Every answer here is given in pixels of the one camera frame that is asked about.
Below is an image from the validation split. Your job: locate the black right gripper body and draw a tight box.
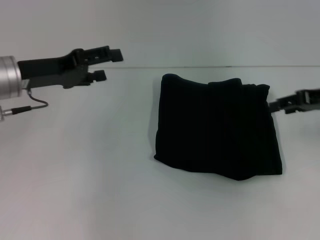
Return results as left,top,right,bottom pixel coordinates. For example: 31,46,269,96
296,88,320,112

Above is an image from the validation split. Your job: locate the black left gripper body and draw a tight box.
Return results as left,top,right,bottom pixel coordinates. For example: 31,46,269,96
17,48,91,90

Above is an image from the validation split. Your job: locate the black t-shirt with FREE print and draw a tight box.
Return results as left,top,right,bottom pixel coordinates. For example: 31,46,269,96
152,73,284,181

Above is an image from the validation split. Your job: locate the left arm cable with plug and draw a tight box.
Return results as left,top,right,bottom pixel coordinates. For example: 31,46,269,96
0,88,49,122

